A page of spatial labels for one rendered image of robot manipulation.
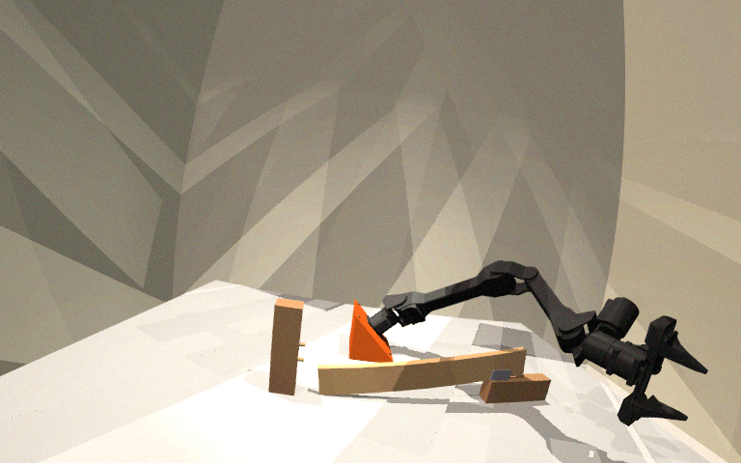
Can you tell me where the long wooden rail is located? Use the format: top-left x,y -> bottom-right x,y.
317,347 -> 527,395

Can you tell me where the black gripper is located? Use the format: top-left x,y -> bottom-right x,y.
603,315 -> 708,426

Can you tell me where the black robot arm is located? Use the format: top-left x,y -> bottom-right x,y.
367,260 -> 639,368

